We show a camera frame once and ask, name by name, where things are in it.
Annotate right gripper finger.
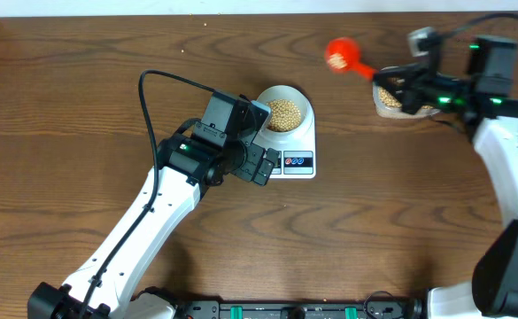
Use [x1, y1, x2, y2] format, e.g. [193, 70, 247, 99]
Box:
[373, 63, 425, 82]
[373, 78, 412, 100]

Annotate orange plastic scoop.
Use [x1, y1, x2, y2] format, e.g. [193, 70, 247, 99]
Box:
[324, 37, 376, 82]

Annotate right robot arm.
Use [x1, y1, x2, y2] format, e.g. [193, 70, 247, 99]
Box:
[372, 35, 518, 318]

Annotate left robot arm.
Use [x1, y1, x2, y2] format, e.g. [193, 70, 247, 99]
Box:
[27, 133, 278, 319]

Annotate white digital kitchen scale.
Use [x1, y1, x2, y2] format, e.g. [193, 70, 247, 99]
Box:
[251, 100, 317, 180]

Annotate soybeans in bowl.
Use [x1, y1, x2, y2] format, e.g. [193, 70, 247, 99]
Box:
[267, 99, 302, 132]

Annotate grey round bowl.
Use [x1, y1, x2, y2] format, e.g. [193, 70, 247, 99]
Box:
[257, 85, 313, 137]

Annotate clear plastic soybean container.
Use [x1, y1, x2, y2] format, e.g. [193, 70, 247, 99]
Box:
[372, 64, 440, 120]

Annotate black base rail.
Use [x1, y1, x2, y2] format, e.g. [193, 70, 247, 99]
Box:
[134, 287, 432, 319]

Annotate left black cable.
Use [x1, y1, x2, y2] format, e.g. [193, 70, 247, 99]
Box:
[76, 69, 218, 319]

